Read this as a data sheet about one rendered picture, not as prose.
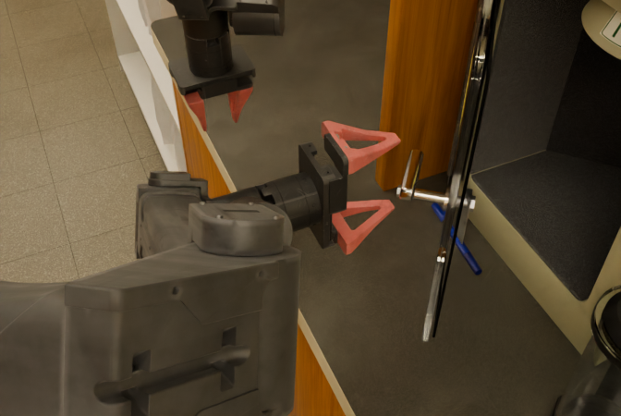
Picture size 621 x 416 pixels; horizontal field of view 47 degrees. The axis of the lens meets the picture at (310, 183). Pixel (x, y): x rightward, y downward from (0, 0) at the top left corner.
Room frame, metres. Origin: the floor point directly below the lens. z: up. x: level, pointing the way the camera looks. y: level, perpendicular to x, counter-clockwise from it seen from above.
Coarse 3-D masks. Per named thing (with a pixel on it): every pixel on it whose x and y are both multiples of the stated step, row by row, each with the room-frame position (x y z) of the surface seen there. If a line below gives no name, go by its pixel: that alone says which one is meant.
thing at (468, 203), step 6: (468, 192) 0.52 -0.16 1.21; (468, 198) 0.52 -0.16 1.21; (474, 198) 0.52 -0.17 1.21; (468, 204) 0.51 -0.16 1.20; (462, 210) 0.52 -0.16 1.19; (468, 210) 0.51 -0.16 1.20; (462, 216) 0.52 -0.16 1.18; (468, 216) 0.51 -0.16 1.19; (462, 222) 0.51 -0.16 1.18; (462, 228) 0.51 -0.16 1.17; (462, 234) 0.50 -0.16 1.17; (462, 240) 0.50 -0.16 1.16
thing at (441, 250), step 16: (480, 16) 0.67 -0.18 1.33; (480, 32) 0.54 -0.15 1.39; (480, 48) 0.52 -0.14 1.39; (480, 64) 0.50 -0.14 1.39; (480, 80) 0.48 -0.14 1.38; (464, 96) 0.73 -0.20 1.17; (464, 112) 0.50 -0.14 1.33; (464, 128) 0.48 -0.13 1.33; (464, 144) 0.48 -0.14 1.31; (464, 160) 0.48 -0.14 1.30; (448, 208) 0.48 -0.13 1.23; (448, 224) 0.48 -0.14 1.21; (432, 272) 0.58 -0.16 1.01; (432, 288) 0.48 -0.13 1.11; (432, 304) 0.48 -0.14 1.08
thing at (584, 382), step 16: (592, 336) 0.40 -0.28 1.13; (608, 336) 0.38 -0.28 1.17; (592, 352) 0.39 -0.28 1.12; (576, 368) 0.41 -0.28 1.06; (592, 368) 0.38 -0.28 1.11; (608, 368) 0.37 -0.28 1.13; (576, 384) 0.39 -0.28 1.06; (592, 384) 0.37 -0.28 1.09; (608, 384) 0.36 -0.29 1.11; (560, 400) 0.41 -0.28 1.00; (576, 400) 0.38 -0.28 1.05; (592, 400) 0.36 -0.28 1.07; (608, 400) 0.35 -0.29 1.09
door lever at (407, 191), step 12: (408, 156) 0.60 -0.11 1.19; (420, 156) 0.60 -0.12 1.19; (408, 168) 0.57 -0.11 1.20; (420, 168) 0.58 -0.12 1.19; (408, 180) 0.55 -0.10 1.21; (396, 192) 0.53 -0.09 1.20; (408, 192) 0.53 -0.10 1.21; (420, 192) 0.53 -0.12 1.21; (432, 192) 0.53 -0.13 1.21; (444, 204) 0.51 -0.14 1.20
